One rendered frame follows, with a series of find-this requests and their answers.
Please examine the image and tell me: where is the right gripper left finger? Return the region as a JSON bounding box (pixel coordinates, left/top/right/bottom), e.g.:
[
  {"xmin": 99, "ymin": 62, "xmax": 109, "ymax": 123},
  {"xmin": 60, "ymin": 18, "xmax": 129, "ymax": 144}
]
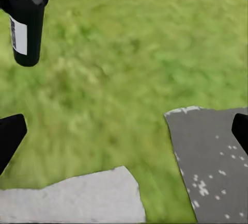
[{"xmin": 0, "ymin": 113, "xmax": 27, "ymax": 175}]

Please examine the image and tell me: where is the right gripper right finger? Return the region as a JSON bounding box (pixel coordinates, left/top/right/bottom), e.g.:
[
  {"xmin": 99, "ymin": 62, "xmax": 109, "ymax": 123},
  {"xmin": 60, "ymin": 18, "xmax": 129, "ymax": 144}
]
[{"xmin": 231, "ymin": 114, "xmax": 248, "ymax": 155}]

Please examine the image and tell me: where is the insectifuge atomizer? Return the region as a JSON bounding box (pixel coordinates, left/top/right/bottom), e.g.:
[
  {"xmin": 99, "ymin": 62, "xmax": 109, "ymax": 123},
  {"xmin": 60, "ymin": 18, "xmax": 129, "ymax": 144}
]
[{"xmin": 9, "ymin": 0, "xmax": 45, "ymax": 67}]

